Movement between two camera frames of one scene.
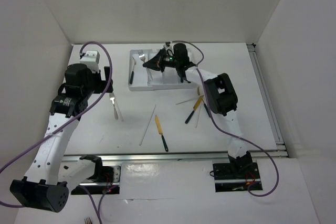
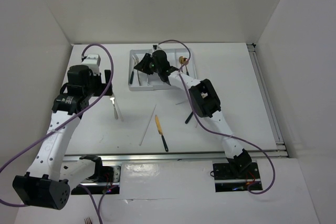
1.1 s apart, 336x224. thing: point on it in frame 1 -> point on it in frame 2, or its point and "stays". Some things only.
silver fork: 111,95 stays
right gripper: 156,63 -> 143,65
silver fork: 142,57 -> 135,62
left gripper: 103,84 stays
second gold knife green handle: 160,131 stays
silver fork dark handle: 132,73 stays
